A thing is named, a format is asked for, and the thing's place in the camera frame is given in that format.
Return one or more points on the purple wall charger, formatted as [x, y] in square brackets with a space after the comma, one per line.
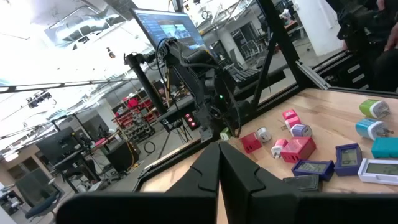
[300, 130]

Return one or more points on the person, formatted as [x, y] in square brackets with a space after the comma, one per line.
[373, 31]

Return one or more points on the teal digital clock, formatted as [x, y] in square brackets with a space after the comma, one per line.
[385, 147]

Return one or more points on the black digital clock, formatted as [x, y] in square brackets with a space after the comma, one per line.
[303, 182]

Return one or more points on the small white green charger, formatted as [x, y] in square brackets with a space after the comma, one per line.
[225, 134]

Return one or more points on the black box red lights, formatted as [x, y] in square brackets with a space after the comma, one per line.
[190, 120]

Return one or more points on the silver aluminium rail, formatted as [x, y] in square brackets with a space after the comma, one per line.
[312, 76]

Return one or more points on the lime green wall charger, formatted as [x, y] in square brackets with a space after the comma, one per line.
[367, 107]

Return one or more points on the red parts shelf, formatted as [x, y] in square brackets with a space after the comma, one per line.
[133, 124]

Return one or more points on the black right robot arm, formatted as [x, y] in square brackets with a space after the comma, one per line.
[199, 77]

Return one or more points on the blue office chair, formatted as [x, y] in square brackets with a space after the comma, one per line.
[40, 205]

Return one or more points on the blue wall charger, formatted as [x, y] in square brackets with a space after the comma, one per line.
[365, 127]

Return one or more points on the black overhead camera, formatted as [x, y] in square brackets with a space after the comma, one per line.
[38, 99]

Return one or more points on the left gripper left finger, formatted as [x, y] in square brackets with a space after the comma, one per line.
[186, 202]

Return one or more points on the black workshop desk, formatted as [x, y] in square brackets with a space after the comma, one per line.
[71, 161]

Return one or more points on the purple digital clock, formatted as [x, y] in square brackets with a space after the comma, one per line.
[348, 157]

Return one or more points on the large red wall charger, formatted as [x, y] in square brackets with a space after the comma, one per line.
[298, 149]

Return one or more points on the black backlit keyboard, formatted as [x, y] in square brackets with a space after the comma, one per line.
[245, 74]

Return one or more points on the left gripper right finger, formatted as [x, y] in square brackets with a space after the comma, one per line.
[264, 202]

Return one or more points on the black framed card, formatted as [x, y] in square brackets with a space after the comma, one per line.
[312, 168]

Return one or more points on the black pole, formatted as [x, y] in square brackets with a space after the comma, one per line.
[146, 84]

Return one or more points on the grey equipment cart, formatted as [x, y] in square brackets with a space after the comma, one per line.
[177, 110]

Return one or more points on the black floor cabinet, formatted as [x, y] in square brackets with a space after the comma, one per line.
[122, 157]

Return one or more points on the red cube charger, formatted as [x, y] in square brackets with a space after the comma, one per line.
[250, 143]

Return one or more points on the white digital clock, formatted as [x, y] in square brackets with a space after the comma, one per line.
[382, 169]

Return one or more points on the monitor with blue screen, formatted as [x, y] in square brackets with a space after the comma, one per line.
[168, 28]

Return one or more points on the black drawer cabinet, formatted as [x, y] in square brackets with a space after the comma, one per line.
[342, 73]

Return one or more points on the pink wall charger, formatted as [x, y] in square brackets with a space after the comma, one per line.
[292, 122]
[289, 113]

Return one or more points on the small pink white charger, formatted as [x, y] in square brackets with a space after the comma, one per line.
[276, 151]

